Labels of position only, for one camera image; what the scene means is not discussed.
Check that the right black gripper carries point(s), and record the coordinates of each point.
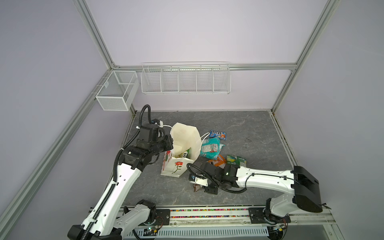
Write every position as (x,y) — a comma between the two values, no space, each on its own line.
(208,177)

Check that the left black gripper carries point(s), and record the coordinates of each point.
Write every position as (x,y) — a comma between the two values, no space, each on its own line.
(167,143)

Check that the brown chocolate bar wrapper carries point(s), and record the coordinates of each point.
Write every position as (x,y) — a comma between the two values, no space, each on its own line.
(197,187)

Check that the white flower paper bag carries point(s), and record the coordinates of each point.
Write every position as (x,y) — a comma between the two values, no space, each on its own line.
(184,137)

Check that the yellow green fox's candy bag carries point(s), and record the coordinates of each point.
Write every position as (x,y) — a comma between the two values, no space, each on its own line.
(184,154)

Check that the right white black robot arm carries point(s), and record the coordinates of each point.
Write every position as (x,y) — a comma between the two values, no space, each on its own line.
(299,189)

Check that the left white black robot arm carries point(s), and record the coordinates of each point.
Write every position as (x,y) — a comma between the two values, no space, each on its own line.
(120,186)

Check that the orange snack packet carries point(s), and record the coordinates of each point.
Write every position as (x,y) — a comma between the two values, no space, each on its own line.
(220,162)

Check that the green snack packet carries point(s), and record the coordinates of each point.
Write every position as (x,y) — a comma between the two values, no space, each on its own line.
(236,160)

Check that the teal snack packet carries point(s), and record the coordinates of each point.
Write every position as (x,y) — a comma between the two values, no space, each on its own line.
(211,148)

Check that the blue m&m's candy packet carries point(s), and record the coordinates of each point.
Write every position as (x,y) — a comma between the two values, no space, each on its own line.
(218,134)

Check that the white mesh box basket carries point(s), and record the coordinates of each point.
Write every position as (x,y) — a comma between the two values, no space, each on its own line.
(118,91)

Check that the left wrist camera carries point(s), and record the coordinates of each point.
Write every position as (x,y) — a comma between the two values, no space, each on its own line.
(158,122)

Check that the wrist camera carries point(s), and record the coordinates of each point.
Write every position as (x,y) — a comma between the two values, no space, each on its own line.
(198,181)
(158,122)

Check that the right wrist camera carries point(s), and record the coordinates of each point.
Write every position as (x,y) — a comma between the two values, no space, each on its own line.
(198,181)

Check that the white wire shelf basket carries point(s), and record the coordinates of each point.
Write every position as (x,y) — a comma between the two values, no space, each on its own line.
(169,78)

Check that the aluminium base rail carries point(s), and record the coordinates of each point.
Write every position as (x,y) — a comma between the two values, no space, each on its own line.
(195,223)

